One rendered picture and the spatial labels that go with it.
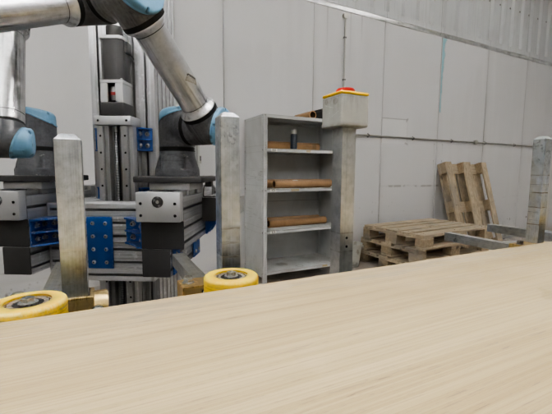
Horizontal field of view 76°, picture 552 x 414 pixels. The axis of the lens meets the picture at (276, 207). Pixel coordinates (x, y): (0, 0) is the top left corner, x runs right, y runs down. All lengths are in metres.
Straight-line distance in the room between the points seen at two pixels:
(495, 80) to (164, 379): 6.29
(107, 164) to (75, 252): 0.86
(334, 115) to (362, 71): 3.73
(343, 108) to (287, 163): 3.02
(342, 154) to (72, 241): 0.51
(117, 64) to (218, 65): 2.20
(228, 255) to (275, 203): 3.05
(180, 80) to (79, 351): 0.84
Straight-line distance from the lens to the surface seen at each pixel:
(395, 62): 4.86
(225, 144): 0.64
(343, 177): 0.76
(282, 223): 3.41
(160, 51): 1.06
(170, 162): 1.23
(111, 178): 1.45
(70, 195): 0.61
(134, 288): 1.48
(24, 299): 0.51
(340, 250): 0.77
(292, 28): 4.04
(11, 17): 0.99
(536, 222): 1.35
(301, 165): 3.83
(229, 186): 0.64
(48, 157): 1.46
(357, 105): 0.77
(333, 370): 0.32
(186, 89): 1.10
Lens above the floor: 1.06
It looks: 6 degrees down
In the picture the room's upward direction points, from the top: straight up
